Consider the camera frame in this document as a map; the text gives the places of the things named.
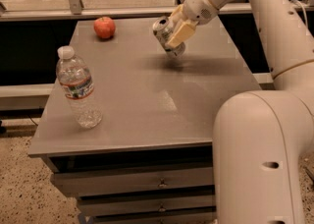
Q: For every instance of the silver green 7up can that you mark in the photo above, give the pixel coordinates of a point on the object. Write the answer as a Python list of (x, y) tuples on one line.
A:
[(162, 30)]

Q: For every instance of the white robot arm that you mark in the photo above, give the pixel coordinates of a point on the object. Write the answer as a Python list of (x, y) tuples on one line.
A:
[(259, 135)]

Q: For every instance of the grey drawer cabinet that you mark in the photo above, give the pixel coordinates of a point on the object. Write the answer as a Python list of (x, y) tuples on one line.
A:
[(149, 161)]

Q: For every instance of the clear plastic water bottle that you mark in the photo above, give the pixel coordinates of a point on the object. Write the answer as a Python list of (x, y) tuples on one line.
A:
[(77, 84)]

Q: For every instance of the red apple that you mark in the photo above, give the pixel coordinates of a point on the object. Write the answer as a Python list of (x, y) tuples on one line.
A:
[(104, 27)]

